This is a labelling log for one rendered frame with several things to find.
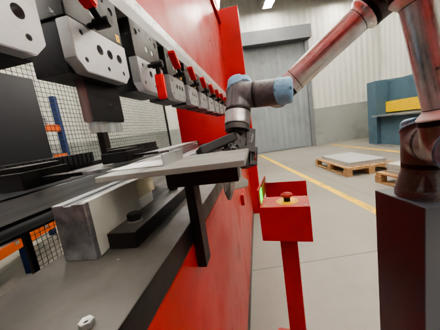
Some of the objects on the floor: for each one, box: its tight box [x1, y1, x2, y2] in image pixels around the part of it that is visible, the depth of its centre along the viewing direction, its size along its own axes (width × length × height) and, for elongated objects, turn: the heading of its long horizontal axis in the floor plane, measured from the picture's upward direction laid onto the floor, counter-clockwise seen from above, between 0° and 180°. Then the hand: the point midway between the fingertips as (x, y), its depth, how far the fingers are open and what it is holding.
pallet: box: [315, 158, 395, 177], centre depth 419 cm, size 120×82×14 cm
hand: (227, 195), depth 61 cm, fingers closed
